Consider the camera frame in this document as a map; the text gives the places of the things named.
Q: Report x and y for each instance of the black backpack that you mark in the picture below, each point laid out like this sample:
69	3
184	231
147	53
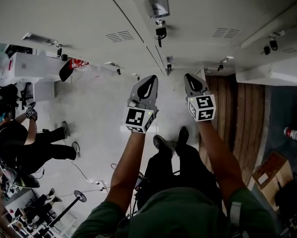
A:
289	195

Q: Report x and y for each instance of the red object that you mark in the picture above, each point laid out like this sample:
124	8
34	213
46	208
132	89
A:
80	63

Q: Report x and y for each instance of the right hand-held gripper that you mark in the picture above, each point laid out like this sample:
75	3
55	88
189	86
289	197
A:
204	108

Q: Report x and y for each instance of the black stanchion post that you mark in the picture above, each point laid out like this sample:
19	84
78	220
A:
71	206

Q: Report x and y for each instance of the red fire extinguisher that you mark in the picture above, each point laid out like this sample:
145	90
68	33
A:
294	134

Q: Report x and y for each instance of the black office chair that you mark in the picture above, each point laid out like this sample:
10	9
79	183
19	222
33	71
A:
24	95

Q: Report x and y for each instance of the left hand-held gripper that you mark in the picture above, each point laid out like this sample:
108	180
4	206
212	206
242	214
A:
136	118

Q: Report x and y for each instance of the brown cardboard box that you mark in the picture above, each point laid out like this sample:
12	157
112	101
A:
272	175

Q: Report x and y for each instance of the set of black locker keys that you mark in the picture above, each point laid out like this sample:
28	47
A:
160	32

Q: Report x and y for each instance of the person's dark shoe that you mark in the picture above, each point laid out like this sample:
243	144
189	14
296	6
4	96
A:
183	137
163	144

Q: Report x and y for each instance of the white boxy table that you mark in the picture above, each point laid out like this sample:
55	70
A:
36	68

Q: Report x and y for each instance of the person's left dark shoe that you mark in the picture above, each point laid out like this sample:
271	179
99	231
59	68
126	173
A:
163	144

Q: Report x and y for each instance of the black oval chair back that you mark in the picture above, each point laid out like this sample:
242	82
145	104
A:
66	71

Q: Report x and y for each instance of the person's black trousers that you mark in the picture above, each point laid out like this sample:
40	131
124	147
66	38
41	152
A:
168	172

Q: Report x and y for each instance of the person's green shirt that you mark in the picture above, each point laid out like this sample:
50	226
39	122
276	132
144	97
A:
178	214

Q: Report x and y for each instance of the person's right dark shoe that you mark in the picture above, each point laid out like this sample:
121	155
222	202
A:
183	137

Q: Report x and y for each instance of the person's right forearm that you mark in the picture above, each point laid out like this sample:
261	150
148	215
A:
217	157

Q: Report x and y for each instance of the person's left forearm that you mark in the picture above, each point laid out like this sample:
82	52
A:
127	167

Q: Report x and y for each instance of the black oval seat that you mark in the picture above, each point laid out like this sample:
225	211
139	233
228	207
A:
26	181

